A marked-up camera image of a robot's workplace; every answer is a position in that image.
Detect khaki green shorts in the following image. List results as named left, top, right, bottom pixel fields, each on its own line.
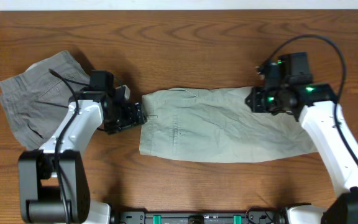
left=139, top=87, right=316, bottom=163

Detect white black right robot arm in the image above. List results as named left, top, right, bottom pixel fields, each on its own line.
left=246, top=84, right=358, bottom=223

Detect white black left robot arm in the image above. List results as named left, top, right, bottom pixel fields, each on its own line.
left=18, top=91, right=146, bottom=223

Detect folded grey shorts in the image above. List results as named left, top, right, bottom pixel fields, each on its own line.
left=0, top=50, right=90, bottom=151

